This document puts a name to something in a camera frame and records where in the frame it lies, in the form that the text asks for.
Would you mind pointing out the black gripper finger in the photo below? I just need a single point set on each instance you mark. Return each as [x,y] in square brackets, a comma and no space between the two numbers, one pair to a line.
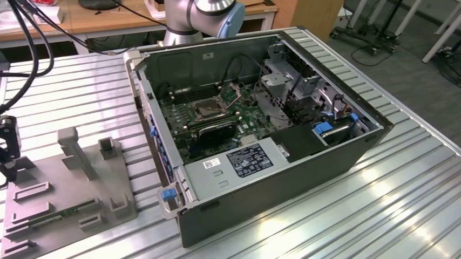
[11,140]

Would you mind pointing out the RAM slot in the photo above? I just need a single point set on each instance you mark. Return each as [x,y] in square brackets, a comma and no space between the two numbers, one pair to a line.
[197,127]
[198,98]
[202,123]
[194,89]
[197,95]
[196,92]

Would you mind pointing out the CPU socket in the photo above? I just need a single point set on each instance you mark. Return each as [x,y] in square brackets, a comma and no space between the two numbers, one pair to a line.
[210,109]

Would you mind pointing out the grey parts rack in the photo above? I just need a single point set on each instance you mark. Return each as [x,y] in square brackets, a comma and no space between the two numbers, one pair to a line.
[73,189]

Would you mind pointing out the green RAM stick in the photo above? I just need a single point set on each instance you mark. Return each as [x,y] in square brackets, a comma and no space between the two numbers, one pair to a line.
[54,217]

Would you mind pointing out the blue case latch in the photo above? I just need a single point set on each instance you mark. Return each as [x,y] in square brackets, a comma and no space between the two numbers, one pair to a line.
[168,194]

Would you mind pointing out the wooden desk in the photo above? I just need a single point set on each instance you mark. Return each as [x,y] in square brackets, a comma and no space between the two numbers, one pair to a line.
[90,19]

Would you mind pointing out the black round monitor base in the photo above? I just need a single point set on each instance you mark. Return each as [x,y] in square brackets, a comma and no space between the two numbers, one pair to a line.
[99,3]

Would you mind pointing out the grey power supply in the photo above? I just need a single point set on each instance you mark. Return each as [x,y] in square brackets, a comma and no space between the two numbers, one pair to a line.
[213,175]

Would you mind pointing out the black graphics card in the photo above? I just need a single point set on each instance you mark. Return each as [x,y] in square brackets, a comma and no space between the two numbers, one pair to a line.
[218,131]

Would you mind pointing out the white paper box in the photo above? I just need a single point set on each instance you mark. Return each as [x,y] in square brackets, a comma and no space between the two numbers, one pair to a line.
[156,8]

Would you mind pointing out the small silver heatsink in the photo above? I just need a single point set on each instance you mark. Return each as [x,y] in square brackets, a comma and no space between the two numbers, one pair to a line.
[249,139]

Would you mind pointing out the green motherboard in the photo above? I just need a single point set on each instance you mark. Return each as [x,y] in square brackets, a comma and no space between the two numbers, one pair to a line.
[252,108]

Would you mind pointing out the metal drive cage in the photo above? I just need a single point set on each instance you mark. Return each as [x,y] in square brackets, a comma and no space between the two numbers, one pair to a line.
[277,78]

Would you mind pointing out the black plastic shroud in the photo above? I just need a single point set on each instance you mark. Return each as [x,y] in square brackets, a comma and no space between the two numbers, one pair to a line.
[296,143]

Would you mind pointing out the black open PC case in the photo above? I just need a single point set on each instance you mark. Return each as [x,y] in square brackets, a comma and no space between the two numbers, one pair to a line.
[288,189]

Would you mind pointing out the hard disk in blue carrier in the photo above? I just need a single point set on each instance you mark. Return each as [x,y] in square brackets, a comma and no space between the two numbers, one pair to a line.
[321,129]

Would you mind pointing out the small blue clip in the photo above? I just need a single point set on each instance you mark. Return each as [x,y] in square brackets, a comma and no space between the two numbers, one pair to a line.
[353,117]

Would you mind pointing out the wooden cabinet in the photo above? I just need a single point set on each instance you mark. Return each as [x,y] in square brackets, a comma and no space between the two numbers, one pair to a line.
[317,16]

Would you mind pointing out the black wheeled stand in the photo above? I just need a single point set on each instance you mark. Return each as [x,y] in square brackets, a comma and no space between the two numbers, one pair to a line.
[381,29]

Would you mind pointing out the white table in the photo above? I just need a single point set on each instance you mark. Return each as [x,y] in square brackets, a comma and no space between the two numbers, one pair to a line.
[407,19]
[438,35]

